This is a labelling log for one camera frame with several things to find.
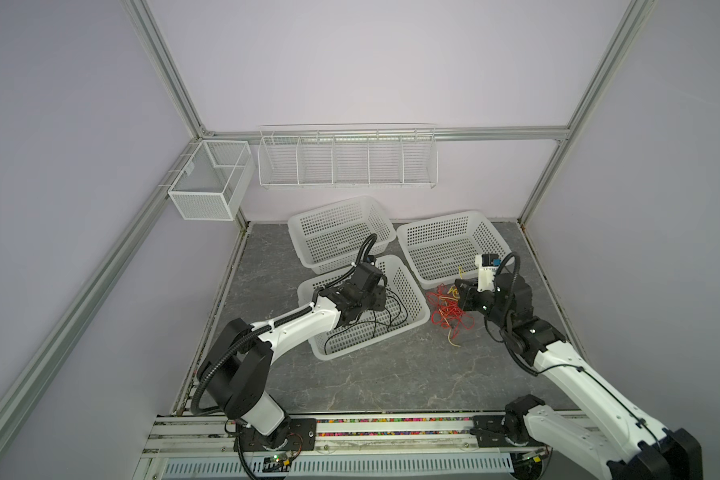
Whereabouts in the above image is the wire mesh wall shelf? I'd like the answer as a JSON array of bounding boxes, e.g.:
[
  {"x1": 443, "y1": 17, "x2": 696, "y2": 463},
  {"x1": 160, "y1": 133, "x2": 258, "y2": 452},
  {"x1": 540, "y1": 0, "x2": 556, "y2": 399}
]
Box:
[{"x1": 257, "y1": 123, "x2": 439, "y2": 188}]

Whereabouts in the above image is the red cable with clip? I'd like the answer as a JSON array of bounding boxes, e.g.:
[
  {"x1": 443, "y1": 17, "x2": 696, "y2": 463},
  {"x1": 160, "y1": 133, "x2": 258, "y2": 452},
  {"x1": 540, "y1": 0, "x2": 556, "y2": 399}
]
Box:
[{"x1": 425, "y1": 283, "x2": 476, "y2": 337}]

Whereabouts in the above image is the yellow cable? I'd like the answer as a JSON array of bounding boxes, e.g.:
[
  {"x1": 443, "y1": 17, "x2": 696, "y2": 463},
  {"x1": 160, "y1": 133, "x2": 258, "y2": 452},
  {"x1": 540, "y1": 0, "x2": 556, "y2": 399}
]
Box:
[{"x1": 445, "y1": 266, "x2": 464, "y2": 349}]

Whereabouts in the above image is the black cable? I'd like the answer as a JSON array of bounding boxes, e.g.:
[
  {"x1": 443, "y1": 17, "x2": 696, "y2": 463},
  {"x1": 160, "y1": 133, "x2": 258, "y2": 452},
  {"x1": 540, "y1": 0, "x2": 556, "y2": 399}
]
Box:
[{"x1": 322, "y1": 272, "x2": 410, "y2": 356}]

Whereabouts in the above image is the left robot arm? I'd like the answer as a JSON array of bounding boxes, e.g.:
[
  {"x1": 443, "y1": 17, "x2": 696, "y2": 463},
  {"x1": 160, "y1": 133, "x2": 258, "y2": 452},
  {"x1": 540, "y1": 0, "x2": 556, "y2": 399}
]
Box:
[{"x1": 189, "y1": 233, "x2": 387, "y2": 444}]

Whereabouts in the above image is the white basket back left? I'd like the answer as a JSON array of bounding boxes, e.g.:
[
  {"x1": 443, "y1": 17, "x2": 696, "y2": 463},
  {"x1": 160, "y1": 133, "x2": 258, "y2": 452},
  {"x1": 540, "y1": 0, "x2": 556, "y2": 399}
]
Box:
[{"x1": 287, "y1": 196, "x2": 396, "y2": 275}]

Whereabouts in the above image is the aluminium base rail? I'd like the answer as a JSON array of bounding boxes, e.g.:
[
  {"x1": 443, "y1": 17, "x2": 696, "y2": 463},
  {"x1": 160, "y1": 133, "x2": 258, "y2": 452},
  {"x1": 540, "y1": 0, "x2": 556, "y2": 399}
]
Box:
[{"x1": 133, "y1": 411, "x2": 601, "y2": 480}]

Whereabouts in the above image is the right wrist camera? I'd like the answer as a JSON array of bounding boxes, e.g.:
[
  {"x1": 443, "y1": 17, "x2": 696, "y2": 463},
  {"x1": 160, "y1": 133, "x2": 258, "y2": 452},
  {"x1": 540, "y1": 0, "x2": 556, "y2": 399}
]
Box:
[{"x1": 475, "y1": 253, "x2": 502, "y2": 293}]

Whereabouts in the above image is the white mesh wall box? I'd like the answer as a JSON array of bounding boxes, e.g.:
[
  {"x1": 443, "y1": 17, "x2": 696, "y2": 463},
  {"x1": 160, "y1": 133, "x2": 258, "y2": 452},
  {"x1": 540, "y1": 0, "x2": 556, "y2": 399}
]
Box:
[{"x1": 168, "y1": 140, "x2": 255, "y2": 221}]

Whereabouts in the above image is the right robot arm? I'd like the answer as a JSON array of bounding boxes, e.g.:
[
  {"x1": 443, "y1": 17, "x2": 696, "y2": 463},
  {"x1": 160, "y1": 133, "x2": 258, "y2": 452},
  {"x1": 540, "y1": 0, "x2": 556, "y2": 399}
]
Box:
[{"x1": 454, "y1": 252, "x2": 704, "y2": 479}]

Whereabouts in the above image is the white basket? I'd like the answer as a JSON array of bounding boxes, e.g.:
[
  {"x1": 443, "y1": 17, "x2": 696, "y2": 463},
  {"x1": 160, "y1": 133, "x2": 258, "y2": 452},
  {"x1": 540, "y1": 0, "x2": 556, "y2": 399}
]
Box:
[
  {"x1": 308, "y1": 255, "x2": 431, "y2": 361},
  {"x1": 396, "y1": 211, "x2": 511, "y2": 290},
  {"x1": 287, "y1": 196, "x2": 396, "y2": 275}
]

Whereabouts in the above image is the green circuit board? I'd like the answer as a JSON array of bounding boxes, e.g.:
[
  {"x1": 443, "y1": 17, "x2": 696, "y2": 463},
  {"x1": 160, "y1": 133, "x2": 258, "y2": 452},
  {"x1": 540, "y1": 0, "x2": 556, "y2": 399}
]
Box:
[{"x1": 261, "y1": 455, "x2": 292, "y2": 473}]

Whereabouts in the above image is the white basket back right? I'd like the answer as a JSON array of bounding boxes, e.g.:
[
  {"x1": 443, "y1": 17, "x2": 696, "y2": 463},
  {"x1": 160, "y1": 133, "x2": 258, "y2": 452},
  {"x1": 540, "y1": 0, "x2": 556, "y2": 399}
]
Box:
[{"x1": 396, "y1": 211, "x2": 511, "y2": 290}]

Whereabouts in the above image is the white basket front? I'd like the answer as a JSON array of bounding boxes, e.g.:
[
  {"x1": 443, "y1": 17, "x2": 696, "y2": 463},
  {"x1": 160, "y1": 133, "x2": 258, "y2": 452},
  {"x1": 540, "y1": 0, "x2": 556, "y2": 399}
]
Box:
[{"x1": 308, "y1": 255, "x2": 431, "y2": 361}]

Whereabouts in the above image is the white vented cable duct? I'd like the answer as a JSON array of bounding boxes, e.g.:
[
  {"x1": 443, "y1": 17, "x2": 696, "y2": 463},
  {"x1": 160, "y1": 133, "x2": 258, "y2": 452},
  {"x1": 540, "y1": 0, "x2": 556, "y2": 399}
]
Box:
[{"x1": 162, "y1": 452, "x2": 514, "y2": 479}]

